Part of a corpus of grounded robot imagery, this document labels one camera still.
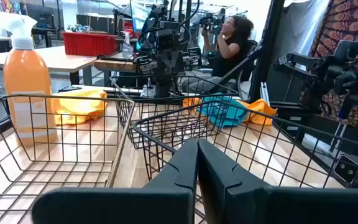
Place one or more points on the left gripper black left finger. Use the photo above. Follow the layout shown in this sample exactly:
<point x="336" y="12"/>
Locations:
<point x="166" y="189"/>

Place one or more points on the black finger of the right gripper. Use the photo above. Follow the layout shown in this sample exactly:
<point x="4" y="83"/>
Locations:
<point x="167" y="87"/>
<point x="159" y="87"/>

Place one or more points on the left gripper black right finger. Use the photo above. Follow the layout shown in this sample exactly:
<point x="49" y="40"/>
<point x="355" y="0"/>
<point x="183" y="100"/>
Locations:
<point x="228" y="193"/>

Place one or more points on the blue microfiber towel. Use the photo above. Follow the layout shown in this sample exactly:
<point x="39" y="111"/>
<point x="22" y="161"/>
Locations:
<point x="222" y="112"/>

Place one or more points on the yellow microfiber towel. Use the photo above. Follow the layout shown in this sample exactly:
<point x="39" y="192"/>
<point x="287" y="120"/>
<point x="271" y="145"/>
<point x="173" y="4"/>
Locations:
<point x="79" y="105"/>

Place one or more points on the orange microfiber towel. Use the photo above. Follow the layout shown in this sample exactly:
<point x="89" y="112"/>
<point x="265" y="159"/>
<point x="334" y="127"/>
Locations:
<point x="259" y="109"/>

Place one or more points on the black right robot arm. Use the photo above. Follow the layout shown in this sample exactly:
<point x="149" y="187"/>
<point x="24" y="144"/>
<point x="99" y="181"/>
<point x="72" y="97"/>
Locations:
<point x="154" y="18"/>

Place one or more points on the clear spray bottle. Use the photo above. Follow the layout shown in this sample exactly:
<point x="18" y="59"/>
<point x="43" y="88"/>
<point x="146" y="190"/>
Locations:
<point x="127" y="48"/>

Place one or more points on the computer monitor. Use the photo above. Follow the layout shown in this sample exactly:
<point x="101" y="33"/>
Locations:
<point x="139" y="17"/>

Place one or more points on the black background robot gripper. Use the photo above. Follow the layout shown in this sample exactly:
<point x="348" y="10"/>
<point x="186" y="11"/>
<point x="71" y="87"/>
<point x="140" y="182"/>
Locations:
<point x="210" y="21"/>

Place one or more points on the person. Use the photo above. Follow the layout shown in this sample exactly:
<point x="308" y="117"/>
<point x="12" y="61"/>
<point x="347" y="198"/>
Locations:
<point x="228" y="56"/>

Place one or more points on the black office chair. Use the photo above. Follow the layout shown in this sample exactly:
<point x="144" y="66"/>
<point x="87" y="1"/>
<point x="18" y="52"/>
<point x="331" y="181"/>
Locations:
<point x="249" y="62"/>

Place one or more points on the red plastic bin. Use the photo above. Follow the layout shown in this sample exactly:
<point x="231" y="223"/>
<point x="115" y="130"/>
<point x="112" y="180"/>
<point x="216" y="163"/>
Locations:
<point x="89" y="43"/>

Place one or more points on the black remote control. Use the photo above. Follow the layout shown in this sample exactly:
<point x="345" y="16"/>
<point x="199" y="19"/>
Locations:
<point x="69" y="89"/>

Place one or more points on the light wooden table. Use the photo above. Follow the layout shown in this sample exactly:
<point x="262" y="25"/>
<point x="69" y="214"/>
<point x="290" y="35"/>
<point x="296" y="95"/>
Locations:
<point x="61" y="59"/>

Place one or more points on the grey hanging cloth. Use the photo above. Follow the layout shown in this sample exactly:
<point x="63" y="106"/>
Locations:
<point x="294" y="28"/>

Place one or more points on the orange spray bottle white trigger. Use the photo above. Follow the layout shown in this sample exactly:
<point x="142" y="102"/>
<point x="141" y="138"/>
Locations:
<point x="26" y="77"/>

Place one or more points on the floral patterned tapestry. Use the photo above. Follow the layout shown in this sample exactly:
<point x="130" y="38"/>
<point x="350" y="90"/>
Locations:
<point x="346" y="21"/>

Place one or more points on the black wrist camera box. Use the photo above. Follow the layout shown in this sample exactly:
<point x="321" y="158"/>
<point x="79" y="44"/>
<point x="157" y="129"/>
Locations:
<point x="168" y="39"/>

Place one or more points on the black frame post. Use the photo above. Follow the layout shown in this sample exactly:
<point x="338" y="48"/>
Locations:
<point x="269" y="46"/>

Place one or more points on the small black camera box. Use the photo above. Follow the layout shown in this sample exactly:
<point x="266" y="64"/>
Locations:
<point x="346" y="169"/>

